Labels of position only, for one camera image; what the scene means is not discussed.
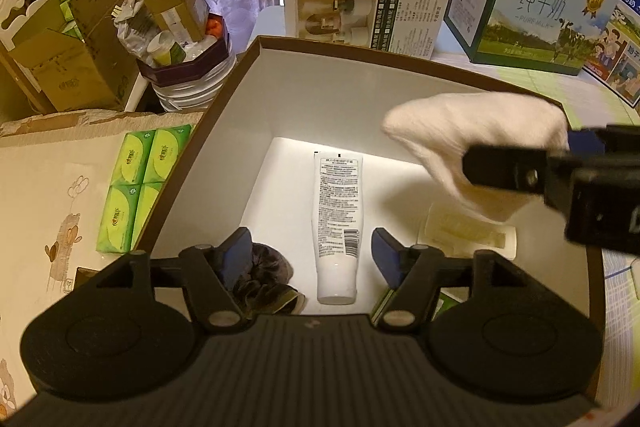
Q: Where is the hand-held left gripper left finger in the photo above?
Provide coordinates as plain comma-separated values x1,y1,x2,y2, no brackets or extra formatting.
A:
95,227,256,333

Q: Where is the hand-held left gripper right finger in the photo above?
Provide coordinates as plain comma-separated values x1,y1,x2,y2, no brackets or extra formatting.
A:
371,227,539,333

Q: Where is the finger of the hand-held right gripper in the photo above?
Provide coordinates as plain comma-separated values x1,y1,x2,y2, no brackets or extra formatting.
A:
461,144,552,196
567,123,640,154

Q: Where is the dark velvet scrunchie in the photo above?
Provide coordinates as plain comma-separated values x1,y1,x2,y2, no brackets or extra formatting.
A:
231,242,302,317

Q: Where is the white towel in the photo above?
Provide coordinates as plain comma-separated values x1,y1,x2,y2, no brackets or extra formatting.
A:
381,92,572,224

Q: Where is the white cream tube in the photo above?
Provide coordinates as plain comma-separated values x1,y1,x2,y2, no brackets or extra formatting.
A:
312,151,367,306

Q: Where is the clear packaged item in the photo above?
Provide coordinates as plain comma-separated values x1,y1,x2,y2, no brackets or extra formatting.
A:
417,201,519,260

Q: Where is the green printed card packet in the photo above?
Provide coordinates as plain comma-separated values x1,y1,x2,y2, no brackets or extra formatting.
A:
369,286,460,329

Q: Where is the brown storage box white inside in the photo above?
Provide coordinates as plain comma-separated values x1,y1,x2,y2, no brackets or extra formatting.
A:
131,35,607,408

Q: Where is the green tissue four pack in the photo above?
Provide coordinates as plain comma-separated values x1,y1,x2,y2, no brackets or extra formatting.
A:
96,123,194,254

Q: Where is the blue milk carton box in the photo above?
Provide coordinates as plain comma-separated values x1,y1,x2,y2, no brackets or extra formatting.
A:
581,0,640,108

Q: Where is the white bucket trash bin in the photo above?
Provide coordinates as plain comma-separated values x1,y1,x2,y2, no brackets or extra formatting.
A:
149,41,237,114

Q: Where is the cartoon printed cardboard sheet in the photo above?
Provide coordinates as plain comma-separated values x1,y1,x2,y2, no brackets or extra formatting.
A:
0,109,207,414

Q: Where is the purple octagonal box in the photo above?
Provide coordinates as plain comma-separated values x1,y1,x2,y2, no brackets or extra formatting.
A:
136,11,231,88

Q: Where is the small olive green carton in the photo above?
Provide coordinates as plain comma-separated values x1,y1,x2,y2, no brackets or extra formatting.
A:
144,0,210,48

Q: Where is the cardboard box with white handle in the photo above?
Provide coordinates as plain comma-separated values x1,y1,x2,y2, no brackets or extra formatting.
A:
0,0,133,114

